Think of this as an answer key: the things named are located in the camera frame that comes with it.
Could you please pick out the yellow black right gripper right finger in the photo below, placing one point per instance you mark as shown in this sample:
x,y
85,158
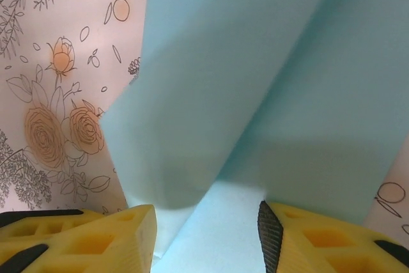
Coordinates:
x,y
319,244

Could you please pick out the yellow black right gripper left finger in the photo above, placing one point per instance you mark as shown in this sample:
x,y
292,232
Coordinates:
x,y
96,244

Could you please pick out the light blue cloth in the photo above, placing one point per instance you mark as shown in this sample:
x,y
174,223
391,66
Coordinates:
x,y
223,94

